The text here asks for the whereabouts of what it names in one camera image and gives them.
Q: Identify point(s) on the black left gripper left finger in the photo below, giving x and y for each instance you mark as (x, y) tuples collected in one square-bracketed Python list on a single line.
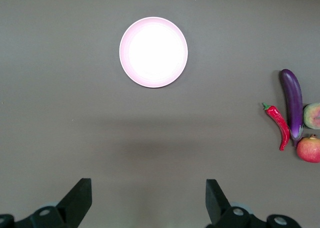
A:
[(72, 203)]

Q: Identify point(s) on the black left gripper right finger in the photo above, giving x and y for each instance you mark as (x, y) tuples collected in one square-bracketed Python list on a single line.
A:
[(217, 205)]

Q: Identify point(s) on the red chili pepper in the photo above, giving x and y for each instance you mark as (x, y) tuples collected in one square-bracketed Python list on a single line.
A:
[(278, 118)]

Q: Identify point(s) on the red pomegranate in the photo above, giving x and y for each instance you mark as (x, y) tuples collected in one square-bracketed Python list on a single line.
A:
[(310, 150)]

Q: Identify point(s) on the purple eggplant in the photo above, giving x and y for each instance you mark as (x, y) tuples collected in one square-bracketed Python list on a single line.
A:
[(292, 100)]

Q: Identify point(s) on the green and red peach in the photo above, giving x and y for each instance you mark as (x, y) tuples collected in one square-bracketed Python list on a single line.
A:
[(312, 117)]

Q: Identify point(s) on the table cover cloth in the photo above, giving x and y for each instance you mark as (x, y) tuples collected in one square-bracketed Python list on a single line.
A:
[(50, 112)]

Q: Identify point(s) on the pink round plate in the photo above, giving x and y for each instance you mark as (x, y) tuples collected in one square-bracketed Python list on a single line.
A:
[(153, 52)]

